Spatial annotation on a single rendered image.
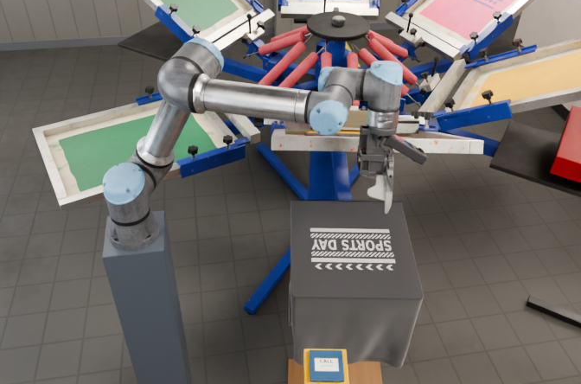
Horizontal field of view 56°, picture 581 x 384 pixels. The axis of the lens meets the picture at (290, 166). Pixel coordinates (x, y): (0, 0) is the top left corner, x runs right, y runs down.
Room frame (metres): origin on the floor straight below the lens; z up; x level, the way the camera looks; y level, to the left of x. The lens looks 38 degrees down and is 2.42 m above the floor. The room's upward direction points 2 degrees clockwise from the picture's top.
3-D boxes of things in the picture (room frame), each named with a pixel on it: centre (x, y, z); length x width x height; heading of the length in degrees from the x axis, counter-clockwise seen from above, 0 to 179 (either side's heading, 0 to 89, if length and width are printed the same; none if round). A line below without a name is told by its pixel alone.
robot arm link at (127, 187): (1.19, 0.47, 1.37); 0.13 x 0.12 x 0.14; 164
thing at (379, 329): (1.17, -0.24, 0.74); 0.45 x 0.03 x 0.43; 91
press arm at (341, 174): (1.89, -0.22, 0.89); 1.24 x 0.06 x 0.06; 1
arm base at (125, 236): (1.18, 0.48, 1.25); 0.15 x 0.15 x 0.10
